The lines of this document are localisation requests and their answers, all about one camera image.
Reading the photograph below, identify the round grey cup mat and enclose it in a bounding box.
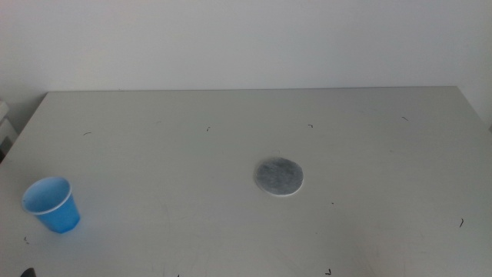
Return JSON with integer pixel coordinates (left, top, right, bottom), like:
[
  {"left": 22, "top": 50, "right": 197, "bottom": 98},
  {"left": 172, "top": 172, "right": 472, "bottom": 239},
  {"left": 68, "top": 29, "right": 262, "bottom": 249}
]
[{"left": 254, "top": 156, "right": 304, "bottom": 198}]

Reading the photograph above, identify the blue paper cup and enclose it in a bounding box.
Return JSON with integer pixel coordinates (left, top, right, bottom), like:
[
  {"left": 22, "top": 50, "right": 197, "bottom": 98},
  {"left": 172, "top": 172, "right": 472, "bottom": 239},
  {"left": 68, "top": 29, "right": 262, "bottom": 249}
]
[{"left": 21, "top": 176, "right": 81, "bottom": 235}]

